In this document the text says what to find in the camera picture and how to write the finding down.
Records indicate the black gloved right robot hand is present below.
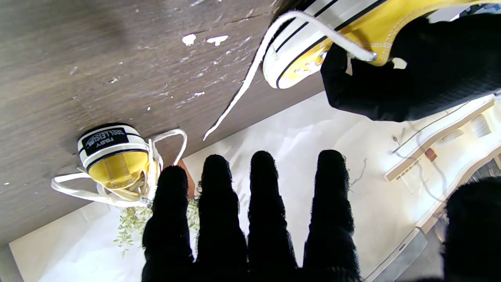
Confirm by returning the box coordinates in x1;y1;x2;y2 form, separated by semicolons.
142;150;501;282

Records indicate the printed kitchen backdrop cloth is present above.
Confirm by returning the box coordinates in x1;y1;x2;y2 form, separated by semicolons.
9;92;501;282

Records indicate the white shoelace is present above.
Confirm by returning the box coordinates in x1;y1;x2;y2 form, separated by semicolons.
51;128;188;208
203;11;378;141

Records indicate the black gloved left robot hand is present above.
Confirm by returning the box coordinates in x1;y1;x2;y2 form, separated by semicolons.
321;14;501;122

